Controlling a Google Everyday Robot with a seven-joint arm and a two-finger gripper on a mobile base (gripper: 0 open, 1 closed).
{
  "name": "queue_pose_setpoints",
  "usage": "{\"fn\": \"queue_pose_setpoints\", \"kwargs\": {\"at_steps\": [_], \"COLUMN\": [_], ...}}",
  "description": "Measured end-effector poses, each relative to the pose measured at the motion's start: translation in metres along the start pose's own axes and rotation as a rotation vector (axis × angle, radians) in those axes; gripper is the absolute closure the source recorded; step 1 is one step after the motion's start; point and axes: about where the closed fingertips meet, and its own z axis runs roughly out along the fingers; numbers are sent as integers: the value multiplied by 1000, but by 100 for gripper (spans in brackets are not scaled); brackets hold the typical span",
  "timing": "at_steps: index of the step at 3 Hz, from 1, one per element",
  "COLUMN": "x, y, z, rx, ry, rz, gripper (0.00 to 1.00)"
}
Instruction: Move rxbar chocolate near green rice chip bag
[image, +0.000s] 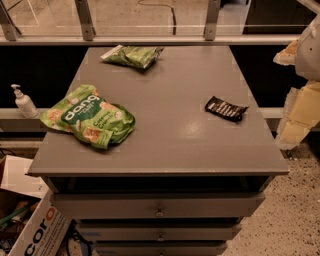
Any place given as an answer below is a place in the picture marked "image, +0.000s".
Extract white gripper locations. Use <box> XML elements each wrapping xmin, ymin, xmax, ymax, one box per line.
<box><xmin>273</xmin><ymin>14</ymin><xmax>320</xmax><ymax>150</ymax></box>

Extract black rxbar chocolate bar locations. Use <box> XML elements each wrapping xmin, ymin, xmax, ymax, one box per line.
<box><xmin>205</xmin><ymin>96</ymin><xmax>248</xmax><ymax>123</ymax></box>

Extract small green chip bag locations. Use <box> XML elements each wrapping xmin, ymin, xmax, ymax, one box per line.
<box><xmin>101</xmin><ymin>45</ymin><xmax>164</xmax><ymax>70</ymax></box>

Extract large green dang chip bag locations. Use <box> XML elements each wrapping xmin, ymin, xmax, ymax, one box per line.
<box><xmin>40</xmin><ymin>85</ymin><xmax>135</xmax><ymax>149</ymax></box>

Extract grey drawer cabinet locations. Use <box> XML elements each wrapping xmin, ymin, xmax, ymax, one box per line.
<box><xmin>30</xmin><ymin>46</ymin><xmax>288</xmax><ymax>256</ymax></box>

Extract top drawer round knob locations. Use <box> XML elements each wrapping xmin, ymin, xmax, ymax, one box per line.
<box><xmin>155</xmin><ymin>207</ymin><xmax>165</xmax><ymax>217</ymax></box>

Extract drawer round knob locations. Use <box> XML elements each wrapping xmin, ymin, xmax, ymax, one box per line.
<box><xmin>155</xmin><ymin>207</ymin><xmax>165</xmax><ymax>217</ymax></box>
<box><xmin>156</xmin><ymin>234</ymin><xmax>165</xmax><ymax>242</ymax></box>

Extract white pump bottle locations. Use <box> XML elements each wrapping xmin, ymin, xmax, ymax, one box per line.
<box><xmin>11</xmin><ymin>84</ymin><xmax>38</xmax><ymax>118</ymax></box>

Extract white cardboard box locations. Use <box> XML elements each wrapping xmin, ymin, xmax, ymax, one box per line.
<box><xmin>0</xmin><ymin>155</ymin><xmax>70</xmax><ymax>256</ymax></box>

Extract black floor cable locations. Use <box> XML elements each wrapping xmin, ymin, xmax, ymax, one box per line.
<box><xmin>137</xmin><ymin>0</ymin><xmax>177</xmax><ymax>36</ymax></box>

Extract grey metal railing frame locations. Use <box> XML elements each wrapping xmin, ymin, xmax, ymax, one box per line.
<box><xmin>0</xmin><ymin>0</ymin><xmax>320</xmax><ymax>47</ymax></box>

